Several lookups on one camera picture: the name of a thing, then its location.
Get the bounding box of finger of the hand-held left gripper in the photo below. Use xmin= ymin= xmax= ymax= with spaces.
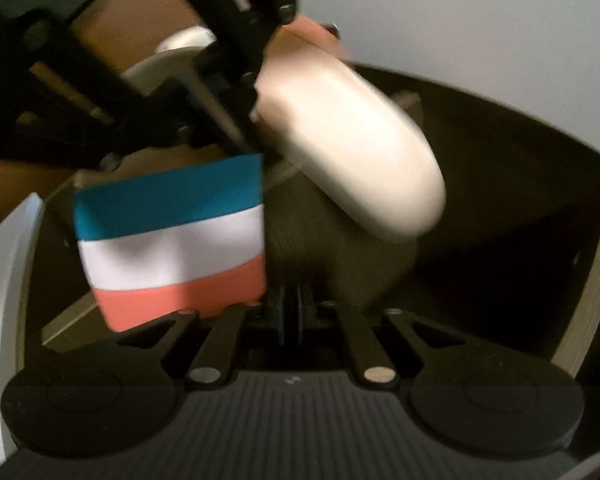
xmin=155 ymin=0 xmax=298 ymax=68
xmin=115 ymin=45 xmax=261 ymax=156

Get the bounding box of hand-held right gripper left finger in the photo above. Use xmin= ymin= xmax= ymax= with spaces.
xmin=115 ymin=285 xmax=288 ymax=383

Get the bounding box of white shoe cabinet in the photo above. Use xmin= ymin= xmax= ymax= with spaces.
xmin=0 ymin=0 xmax=600 ymax=461

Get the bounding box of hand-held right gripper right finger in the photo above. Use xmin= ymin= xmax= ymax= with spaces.
xmin=295 ymin=285 xmax=473 ymax=388

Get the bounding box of striped white slide sandal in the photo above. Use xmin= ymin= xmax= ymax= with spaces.
xmin=72 ymin=154 xmax=268 ymax=335
xmin=252 ymin=14 xmax=447 ymax=243

